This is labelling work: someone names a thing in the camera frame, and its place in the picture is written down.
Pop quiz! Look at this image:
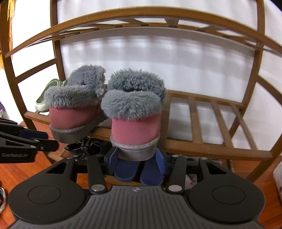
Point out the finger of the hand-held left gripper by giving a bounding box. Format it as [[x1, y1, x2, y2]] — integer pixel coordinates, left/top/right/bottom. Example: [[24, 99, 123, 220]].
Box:
[[0, 132, 60, 152], [0, 118, 48, 140]]

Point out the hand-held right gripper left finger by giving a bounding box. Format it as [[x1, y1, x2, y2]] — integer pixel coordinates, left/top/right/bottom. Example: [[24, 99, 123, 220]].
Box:
[[45, 147, 120, 194]]

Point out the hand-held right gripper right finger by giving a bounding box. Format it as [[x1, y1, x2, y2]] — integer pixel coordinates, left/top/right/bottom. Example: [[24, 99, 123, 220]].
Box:
[[155, 148, 229, 194]]

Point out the blue rubber slide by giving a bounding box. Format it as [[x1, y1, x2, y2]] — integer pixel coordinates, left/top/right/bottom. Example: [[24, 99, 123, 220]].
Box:
[[139, 153, 165, 186], [113, 159, 143, 183]]

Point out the black lace sandal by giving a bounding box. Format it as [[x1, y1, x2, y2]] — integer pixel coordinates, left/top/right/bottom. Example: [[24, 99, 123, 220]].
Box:
[[65, 136, 113, 159]]

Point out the pink grey fur slipper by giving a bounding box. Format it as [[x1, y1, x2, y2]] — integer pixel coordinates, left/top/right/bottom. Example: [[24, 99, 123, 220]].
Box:
[[101, 68, 166, 162], [44, 64, 109, 143]]

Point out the black strap sandal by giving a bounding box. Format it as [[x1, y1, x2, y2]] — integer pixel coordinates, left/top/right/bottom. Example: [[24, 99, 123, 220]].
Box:
[[0, 187, 7, 214]]

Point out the brown wooden shoe rack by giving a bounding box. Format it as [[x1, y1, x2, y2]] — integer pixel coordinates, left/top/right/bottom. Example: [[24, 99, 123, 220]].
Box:
[[0, 0, 282, 183]]

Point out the red banner gold fringe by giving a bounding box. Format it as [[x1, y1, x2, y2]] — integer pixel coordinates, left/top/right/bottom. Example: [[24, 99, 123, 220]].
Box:
[[0, 0, 16, 71]]

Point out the white plastic bag purple print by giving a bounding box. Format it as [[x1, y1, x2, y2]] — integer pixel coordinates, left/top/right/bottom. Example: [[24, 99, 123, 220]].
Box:
[[273, 161, 282, 194]]

